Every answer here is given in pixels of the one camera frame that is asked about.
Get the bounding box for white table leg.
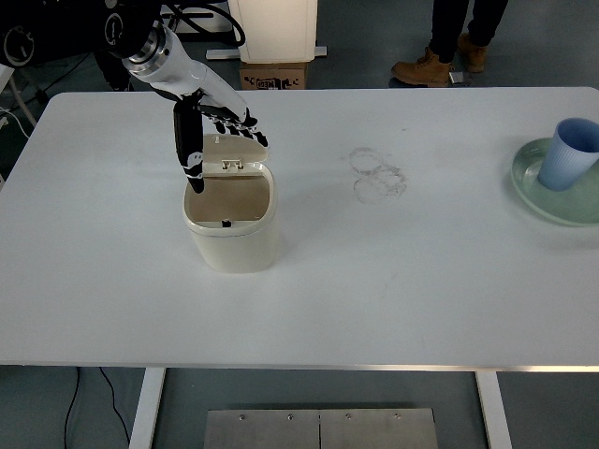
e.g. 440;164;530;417
474;371;512;449
127;368;168;449

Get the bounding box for white device with dark slot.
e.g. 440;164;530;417
161;0;234;35

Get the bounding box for blue ribbed cup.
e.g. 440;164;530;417
536;118;599;192

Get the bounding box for pale green plate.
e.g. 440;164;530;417
510;138;599;229

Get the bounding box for small white side table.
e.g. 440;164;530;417
0;63;37;132

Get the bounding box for black floor cable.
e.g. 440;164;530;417
98;367;131;445
63;367;81;449
33;53;95;103

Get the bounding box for printed cardboard box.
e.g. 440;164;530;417
240;61;310;91

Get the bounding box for tall white cabinet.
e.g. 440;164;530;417
227;0;320;65

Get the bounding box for grey metal plate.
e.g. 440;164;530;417
203;409;322;449
319;408;440;449

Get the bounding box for cream lidded trash bin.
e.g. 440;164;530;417
181;133;283;275

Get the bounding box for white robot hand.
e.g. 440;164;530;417
135;25;271;195

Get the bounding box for white cable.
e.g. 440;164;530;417
0;106;30;138

